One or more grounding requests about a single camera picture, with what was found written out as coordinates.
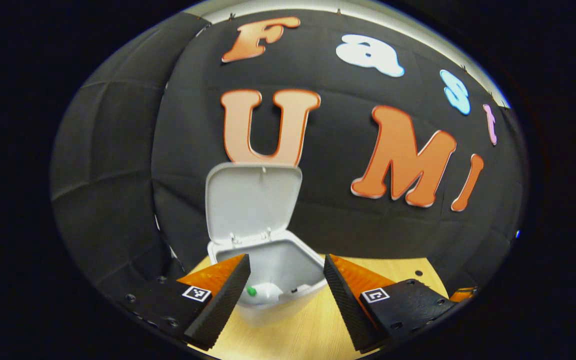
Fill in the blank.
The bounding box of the wooden desktop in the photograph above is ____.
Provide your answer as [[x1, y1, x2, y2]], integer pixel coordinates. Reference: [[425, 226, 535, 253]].
[[188, 254, 450, 360]]

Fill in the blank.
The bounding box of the dark grey quilted side cloth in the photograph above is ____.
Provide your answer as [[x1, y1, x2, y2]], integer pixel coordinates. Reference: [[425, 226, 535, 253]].
[[49, 12, 211, 298]]

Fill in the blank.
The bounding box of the white desktop garbage bin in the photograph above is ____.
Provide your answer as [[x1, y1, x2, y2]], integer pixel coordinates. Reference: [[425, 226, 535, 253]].
[[204, 162, 330, 328]]

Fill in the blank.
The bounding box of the black backdrop cloth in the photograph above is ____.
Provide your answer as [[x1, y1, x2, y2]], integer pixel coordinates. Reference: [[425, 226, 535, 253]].
[[150, 9, 526, 291]]

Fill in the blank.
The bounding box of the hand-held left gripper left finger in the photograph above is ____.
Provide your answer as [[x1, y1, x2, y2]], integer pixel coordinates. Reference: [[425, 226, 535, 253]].
[[119, 253, 252, 351]]

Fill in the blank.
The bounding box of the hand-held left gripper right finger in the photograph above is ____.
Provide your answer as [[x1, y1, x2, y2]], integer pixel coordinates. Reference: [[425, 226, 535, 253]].
[[322, 253, 457, 355]]

